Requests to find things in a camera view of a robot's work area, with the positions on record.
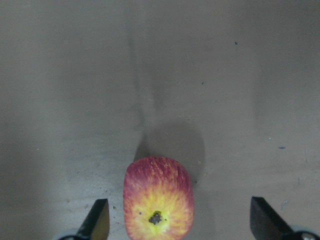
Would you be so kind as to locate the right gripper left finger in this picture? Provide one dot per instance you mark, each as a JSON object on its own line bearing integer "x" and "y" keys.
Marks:
{"x": 96, "y": 225}

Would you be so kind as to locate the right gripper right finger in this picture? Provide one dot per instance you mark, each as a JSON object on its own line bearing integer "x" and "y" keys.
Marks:
{"x": 267, "y": 224}

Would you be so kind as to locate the red yellow apple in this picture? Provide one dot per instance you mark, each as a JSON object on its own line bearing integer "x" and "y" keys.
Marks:
{"x": 158, "y": 199}

